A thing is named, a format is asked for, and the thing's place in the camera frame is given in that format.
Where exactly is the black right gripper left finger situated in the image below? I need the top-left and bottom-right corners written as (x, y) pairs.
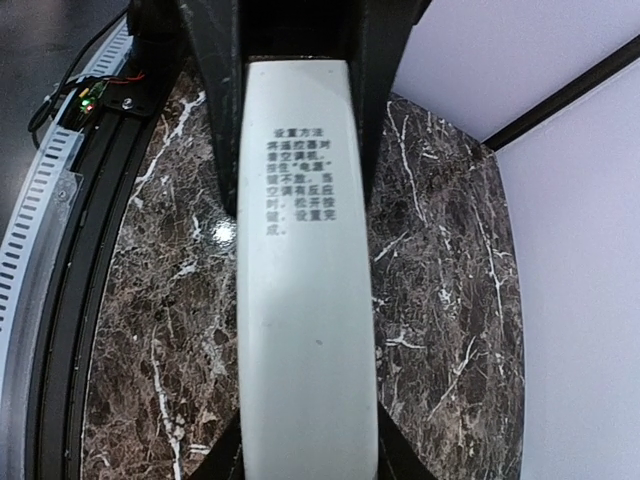
top-left (192, 414), bottom-right (245, 480)

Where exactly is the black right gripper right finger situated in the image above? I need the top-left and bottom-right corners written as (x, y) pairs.
top-left (376, 402), bottom-right (436, 480)

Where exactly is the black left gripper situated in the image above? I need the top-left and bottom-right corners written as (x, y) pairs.
top-left (125, 0), bottom-right (428, 217)

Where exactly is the white remote control body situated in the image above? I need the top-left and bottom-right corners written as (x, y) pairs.
top-left (237, 60), bottom-right (378, 479)

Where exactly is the left small circuit board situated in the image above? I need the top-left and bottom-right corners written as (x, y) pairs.
top-left (60, 80), bottom-right (107, 131)

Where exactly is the black curved front table rail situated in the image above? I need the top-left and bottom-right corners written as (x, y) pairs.
top-left (1, 32), bottom-right (186, 479)

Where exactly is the white slotted cable duct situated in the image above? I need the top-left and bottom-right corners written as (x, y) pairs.
top-left (0, 19), bottom-right (132, 311)

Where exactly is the black left corner frame post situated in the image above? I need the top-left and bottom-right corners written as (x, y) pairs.
top-left (483, 35), bottom-right (639, 151)

